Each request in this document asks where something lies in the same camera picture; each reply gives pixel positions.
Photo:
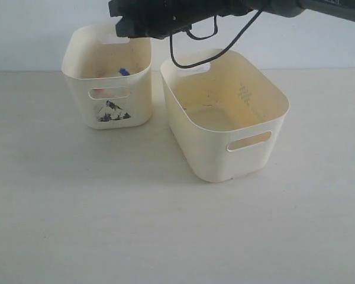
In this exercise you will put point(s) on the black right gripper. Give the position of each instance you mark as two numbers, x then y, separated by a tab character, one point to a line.
161	18

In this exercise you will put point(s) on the blue-capped clear tube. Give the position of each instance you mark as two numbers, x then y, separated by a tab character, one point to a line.
123	72

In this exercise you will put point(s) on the orange-capped clear tube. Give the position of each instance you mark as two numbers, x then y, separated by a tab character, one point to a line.
109	92

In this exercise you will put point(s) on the plain cream plastic bin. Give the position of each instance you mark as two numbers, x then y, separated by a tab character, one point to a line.
227	119

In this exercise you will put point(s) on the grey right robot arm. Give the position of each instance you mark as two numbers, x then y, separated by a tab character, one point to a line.
288	8

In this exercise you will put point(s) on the cream bin with mountain sticker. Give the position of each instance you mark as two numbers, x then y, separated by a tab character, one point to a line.
92	59

